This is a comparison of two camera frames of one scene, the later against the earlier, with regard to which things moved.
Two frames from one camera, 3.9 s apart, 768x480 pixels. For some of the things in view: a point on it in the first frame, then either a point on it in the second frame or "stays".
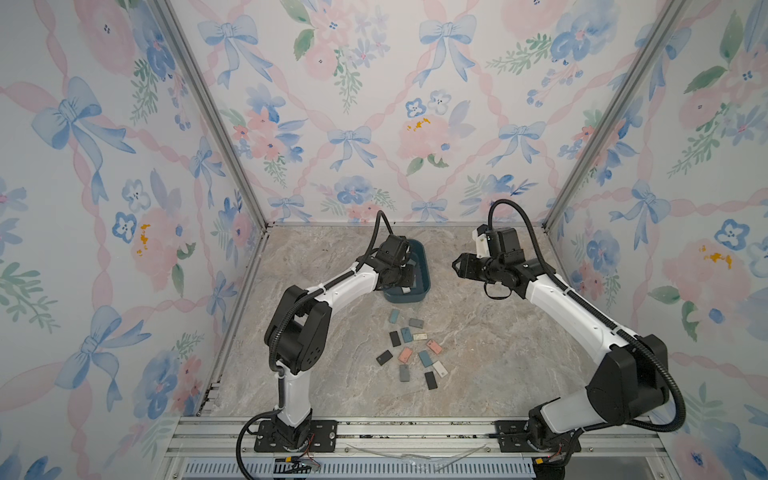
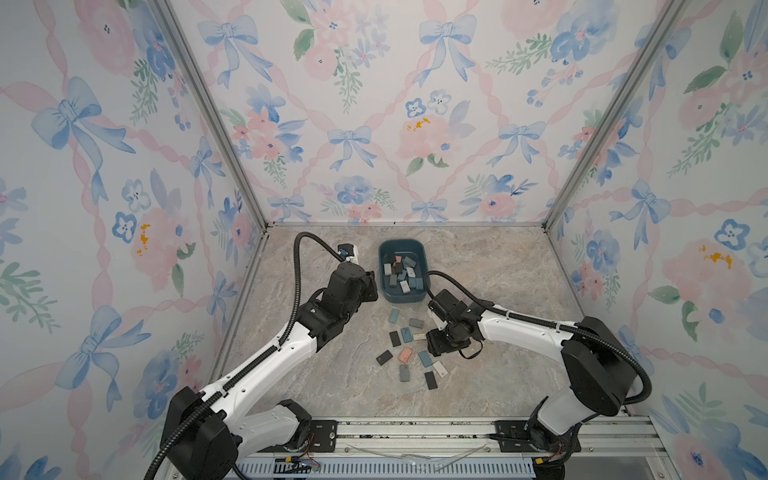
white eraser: [440, 369] stays
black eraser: [384, 357] stays
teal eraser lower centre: [424, 356] stays
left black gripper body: [404, 277] -> [368, 293]
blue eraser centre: [406, 334] stays
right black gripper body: [482, 269] -> [443, 340]
